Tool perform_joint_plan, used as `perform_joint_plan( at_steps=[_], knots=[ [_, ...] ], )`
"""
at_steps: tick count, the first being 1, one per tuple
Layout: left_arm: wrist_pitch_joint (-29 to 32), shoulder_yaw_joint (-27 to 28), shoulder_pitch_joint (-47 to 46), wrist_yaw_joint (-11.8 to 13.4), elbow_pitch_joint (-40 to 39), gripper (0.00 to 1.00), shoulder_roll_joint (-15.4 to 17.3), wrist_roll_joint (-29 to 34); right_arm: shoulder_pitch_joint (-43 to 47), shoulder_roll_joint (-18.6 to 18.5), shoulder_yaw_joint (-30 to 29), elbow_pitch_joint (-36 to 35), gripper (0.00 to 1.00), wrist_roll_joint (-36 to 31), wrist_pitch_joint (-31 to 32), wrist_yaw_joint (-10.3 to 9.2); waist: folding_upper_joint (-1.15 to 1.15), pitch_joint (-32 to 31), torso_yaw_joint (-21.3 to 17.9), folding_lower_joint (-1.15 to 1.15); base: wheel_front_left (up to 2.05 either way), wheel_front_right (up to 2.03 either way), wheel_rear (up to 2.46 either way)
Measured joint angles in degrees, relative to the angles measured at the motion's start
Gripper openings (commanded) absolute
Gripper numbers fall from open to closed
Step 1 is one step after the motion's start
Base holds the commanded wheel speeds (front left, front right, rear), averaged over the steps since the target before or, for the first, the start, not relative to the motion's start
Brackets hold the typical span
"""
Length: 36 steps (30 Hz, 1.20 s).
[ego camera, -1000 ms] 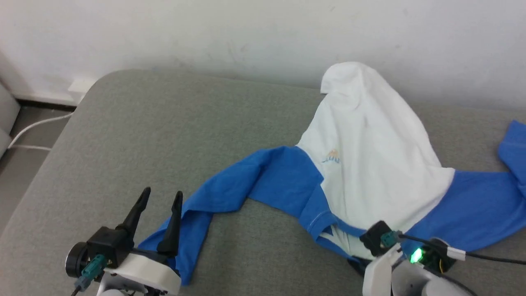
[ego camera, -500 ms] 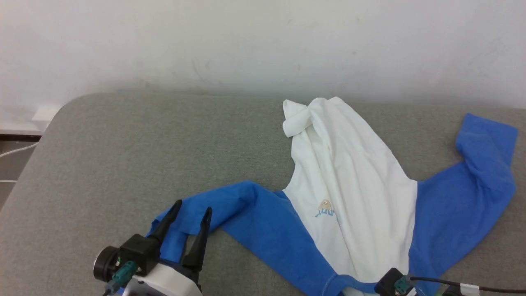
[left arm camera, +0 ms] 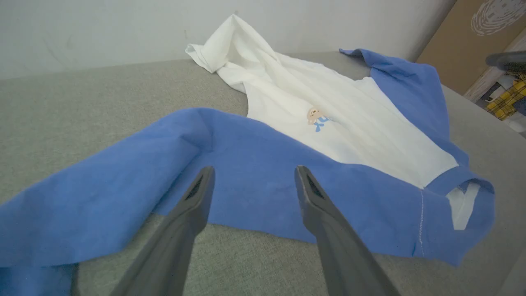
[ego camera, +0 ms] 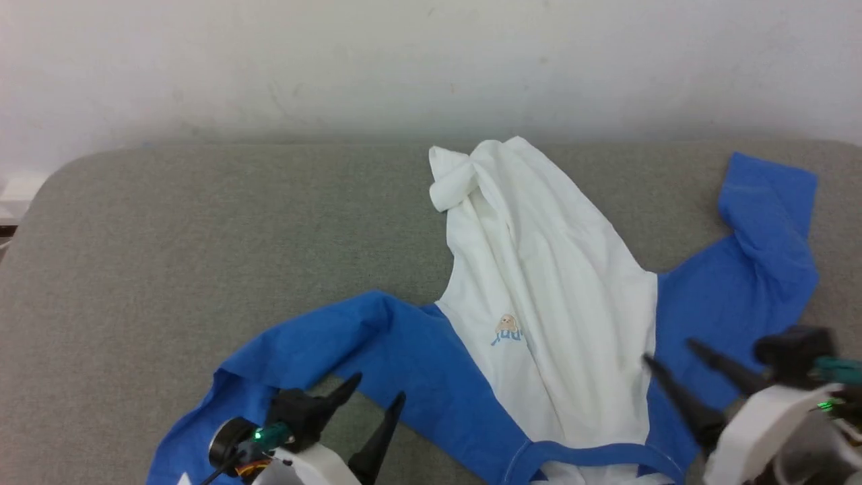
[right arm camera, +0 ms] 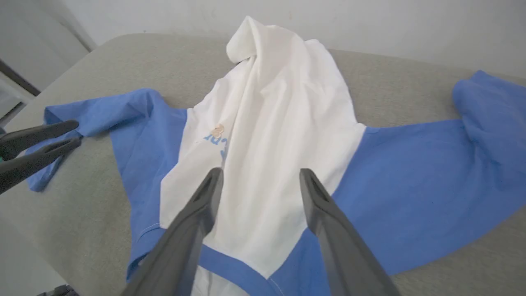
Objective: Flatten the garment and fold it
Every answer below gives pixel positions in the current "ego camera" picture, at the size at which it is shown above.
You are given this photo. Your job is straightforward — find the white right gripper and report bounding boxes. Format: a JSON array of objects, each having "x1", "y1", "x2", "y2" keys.
[{"x1": 643, "y1": 339, "x2": 842, "y2": 485}]

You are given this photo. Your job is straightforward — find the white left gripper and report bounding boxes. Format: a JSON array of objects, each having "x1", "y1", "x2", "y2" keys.
[{"x1": 253, "y1": 373, "x2": 406, "y2": 485}]

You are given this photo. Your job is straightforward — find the blue and white shirt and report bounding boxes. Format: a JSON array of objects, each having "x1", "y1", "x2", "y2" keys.
[{"x1": 147, "y1": 136, "x2": 820, "y2": 485}]

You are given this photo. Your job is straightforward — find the teal right camera connector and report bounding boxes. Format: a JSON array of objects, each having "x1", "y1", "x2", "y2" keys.
[{"x1": 811, "y1": 356, "x2": 862, "y2": 387}]

